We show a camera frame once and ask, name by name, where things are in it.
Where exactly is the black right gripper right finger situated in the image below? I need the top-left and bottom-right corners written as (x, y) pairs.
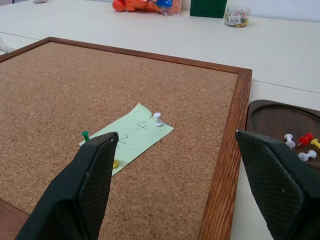
top-left (235, 129), bottom-right (320, 240)

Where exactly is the dark brown wooden tray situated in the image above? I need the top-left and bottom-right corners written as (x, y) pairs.
top-left (245, 99), bottom-right (320, 176)

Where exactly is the dark green box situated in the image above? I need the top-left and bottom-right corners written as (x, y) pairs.
top-left (189, 0), bottom-right (228, 19)

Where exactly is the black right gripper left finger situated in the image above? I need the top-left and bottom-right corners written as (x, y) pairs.
top-left (15, 131), bottom-right (119, 240)

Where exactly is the clear pushpin container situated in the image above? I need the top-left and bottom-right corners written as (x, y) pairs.
top-left (224, 5), bottom-right (252, 28)

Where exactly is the bag of orange items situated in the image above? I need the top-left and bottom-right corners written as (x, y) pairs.
top-left (112, 0), bottom-right (182, 17)

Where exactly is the light green paper note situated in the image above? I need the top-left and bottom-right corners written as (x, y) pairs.
top-left (78, 102), bottom-right (175, 177)

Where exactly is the wood-framed cork board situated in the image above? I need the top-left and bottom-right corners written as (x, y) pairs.
top-left (0, 36), bottom-right (253, 240)

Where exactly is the red pushpin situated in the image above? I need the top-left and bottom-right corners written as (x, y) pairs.
top-left (297, 132), bottom-right (315, 147)

